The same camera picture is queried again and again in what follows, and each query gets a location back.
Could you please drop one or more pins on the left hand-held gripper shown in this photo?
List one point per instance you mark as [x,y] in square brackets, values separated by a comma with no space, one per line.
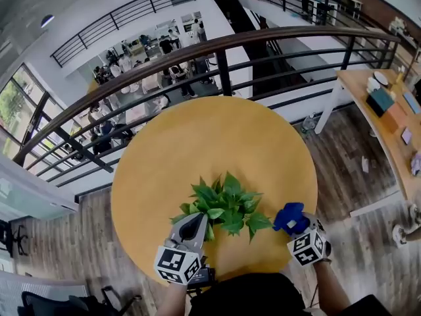
[174,263]

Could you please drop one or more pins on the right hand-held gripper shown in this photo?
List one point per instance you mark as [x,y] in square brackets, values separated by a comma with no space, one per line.
[307,247]

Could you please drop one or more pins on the blue cloth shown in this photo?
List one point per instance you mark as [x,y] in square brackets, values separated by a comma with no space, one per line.
[291,219]

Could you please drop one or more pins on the green leafy plant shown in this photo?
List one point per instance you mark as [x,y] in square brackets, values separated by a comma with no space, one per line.
[230,202]

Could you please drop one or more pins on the person's left forearm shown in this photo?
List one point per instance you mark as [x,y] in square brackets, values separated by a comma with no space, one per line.
[172,300]

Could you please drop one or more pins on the person's right forearm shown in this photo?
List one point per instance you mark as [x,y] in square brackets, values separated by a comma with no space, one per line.
[332,285]

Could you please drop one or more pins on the small black display device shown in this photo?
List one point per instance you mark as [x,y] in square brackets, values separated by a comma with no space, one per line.
[202,276]

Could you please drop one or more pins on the white paper scrap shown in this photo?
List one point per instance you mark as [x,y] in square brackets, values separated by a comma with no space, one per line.
[365,164]

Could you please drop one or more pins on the person's black shirt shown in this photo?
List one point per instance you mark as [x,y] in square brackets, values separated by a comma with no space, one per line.
[250,296]

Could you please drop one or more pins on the clear plastic bottle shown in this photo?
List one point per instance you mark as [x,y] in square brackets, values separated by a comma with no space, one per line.
[308,122]

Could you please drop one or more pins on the white-legged wooden desk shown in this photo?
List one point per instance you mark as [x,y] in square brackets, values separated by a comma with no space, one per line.
[388,137]

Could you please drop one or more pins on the small dark tablet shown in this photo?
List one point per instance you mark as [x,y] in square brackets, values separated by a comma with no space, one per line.
[406,135]

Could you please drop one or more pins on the brown flat box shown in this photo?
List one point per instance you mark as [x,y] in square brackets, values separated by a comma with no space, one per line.
[396,117]

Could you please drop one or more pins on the dark tissue box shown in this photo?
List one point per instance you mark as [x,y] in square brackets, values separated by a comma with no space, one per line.
[380,102]

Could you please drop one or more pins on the black mesh office chair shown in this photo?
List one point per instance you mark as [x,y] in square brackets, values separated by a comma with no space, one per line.
[59,303]

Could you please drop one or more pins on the white cup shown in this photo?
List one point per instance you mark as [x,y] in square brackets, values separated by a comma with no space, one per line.
[373,85]

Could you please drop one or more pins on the white plate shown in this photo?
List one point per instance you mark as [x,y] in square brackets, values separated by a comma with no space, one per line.
[381,77]

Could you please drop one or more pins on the white ribbed panel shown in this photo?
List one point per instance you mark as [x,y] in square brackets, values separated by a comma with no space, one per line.
[36,295]

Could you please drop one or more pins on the black swivel chair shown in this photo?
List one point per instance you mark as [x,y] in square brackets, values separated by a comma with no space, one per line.
[11,239]

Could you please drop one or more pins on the large window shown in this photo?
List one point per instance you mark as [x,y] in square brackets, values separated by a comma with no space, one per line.
[16,104]

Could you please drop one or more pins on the black metal railing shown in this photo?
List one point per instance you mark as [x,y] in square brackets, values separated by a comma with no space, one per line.
[115,15]
[312,2]

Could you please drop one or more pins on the round pendant lamp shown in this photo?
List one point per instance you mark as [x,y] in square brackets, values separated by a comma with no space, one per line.
[47,21]

